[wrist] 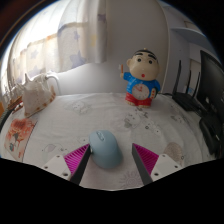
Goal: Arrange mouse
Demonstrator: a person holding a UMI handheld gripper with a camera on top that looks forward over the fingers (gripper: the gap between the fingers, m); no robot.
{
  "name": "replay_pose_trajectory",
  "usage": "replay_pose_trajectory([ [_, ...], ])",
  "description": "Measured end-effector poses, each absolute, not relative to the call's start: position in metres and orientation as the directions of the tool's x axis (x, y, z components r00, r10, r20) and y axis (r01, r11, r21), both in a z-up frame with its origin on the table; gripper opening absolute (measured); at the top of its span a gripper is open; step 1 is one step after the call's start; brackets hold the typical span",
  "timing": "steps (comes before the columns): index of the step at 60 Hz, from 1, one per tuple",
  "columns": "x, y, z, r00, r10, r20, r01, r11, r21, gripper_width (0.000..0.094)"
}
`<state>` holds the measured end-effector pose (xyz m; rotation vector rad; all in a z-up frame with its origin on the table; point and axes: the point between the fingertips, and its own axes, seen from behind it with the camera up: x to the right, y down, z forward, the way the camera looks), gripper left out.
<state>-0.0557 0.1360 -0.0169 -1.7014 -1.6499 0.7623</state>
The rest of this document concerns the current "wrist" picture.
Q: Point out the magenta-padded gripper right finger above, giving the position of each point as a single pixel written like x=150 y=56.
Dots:
x=165 y=165

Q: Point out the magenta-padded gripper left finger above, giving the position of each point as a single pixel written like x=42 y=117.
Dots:
x=58 y=165

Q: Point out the light blue computer mouse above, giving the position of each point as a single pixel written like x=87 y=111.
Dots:
x=105 y=150

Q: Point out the red printed mouse pad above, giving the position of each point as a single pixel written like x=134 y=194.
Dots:
x=18 y=136

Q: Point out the white printed tablecloth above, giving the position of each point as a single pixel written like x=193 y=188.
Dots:
x=100 y=113

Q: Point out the black router with antennas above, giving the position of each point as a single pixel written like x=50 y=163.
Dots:
x=186 y=100

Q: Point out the large white conch shell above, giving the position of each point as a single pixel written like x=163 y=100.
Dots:
x=36 y=96

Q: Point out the white slatted chair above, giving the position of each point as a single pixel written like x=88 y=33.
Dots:
x=57 y=83

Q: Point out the cartoon boy figure clock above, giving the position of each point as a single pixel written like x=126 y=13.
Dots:
x=141 y=83

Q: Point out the white star-print curtain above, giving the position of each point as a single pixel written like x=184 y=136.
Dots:
x=66 y=40

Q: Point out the white wall shelf unit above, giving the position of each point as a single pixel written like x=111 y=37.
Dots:
x=190 y=33

